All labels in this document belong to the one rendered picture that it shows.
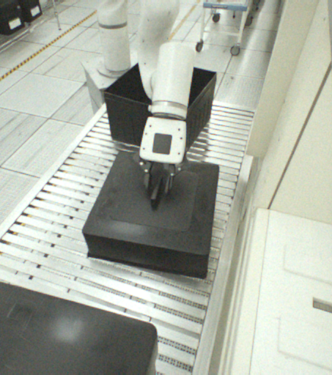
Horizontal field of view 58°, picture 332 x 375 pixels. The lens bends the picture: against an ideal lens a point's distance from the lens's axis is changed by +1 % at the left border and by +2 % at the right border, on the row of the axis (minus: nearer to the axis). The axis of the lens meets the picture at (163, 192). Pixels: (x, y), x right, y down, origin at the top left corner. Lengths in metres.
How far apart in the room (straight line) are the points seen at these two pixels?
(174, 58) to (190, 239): 0.40
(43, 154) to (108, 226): 1.66
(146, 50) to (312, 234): 0.57
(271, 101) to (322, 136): 0.20
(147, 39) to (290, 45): 0.32
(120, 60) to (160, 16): 0.70
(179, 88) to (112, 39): 0.73
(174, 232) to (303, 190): 0.28
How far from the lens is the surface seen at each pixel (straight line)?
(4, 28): 3.74
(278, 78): 0.72
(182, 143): 0.68
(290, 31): 0.69
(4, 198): 2.09
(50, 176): 0.97
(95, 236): 0.67
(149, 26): 0.76
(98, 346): 0.41
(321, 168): 0.64
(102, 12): 1.37
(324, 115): 0.57
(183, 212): 0.69
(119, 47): 1.40
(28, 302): 0.46
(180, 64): 0.71
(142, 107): 0.91
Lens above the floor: 1.41
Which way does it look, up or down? 49 degrees down
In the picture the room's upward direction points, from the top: straight up
